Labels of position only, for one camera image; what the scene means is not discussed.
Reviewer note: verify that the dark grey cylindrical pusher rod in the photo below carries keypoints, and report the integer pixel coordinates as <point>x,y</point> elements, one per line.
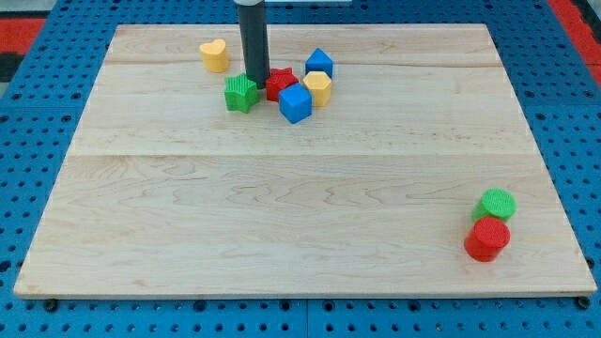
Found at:
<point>254,39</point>

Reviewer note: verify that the yellow heart block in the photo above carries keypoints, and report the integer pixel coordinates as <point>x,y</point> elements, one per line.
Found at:
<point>214,56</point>

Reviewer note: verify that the green cylinder block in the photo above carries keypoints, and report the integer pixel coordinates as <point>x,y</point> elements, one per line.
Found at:
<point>497,203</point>

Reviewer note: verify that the green star block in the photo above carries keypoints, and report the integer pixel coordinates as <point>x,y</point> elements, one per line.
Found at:
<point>240,93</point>

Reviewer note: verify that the light wooden board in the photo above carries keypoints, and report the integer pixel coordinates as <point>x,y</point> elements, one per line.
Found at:
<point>164,194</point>

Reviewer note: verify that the yellow hexagon block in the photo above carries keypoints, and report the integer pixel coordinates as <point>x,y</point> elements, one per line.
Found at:
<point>319,84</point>

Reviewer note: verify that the red cylinder block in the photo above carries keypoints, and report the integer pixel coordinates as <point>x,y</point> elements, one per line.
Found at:
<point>487,238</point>

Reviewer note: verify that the red star block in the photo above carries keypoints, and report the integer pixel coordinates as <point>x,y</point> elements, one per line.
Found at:
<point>279,80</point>

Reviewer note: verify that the blue pentagon block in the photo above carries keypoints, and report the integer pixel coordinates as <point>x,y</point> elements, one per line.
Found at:
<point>319,61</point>

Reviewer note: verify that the blue cube block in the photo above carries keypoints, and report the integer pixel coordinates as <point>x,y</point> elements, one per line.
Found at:
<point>295,103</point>

